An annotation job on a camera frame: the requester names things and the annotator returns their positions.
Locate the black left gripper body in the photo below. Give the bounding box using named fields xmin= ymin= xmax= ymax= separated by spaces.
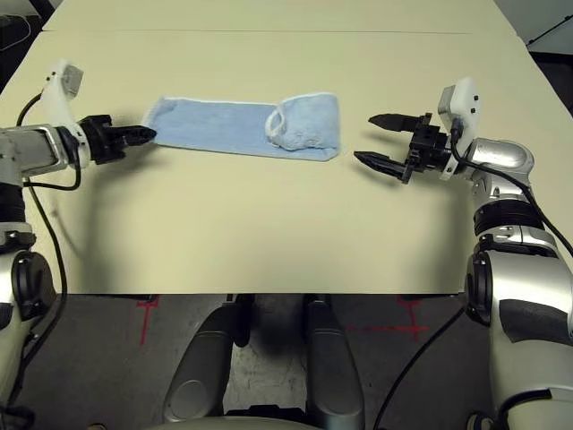
xmin=78 ymin=114 xmax=128 ymax=167

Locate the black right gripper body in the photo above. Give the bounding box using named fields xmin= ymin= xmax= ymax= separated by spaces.
xmin=399 ymin=112 xmax=453 ymax=185

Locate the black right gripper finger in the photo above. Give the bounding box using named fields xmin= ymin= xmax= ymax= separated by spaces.
xmin=367 ymin=113 xmax=422 ymax=133
xmin=353 ymin=150 xmax=409 ymax=181

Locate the light blue terry towel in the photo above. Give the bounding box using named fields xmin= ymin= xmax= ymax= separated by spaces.
xmin=141 ymin=91 xmax=341 ymax=163

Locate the red floor tape cross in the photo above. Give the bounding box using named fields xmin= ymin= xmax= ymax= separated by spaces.
xmin=133 ymin=295 xmax=160 ymax=346
xmin=348 ymin=297 xmax=431 ymax=344

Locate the grey robot left leg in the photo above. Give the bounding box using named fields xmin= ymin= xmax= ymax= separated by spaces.
xmin=163 ymin=295 xmax=252 ymax=425

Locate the grey robot torso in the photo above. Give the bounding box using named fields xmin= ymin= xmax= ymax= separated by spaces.
xmin=147 ymin=414 xmax=404 ymax=430

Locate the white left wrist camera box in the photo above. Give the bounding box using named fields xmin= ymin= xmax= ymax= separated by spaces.
xmin=44 ymin=58 xmax=86 ymax=135

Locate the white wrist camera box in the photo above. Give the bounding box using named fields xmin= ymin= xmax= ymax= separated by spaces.
xmin=437 ymin=76 xmax=480 ymax=180
xmin=44 ymin=58 xmax=86 ymax=135

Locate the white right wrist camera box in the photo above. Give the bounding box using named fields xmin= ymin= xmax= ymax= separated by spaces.
xmin=437 ymin=76 xmax=480 ymax=180

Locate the black frame rack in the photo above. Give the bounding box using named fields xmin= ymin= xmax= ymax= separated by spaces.
xmin=526 ymin=15 xmax=573 ymax=46

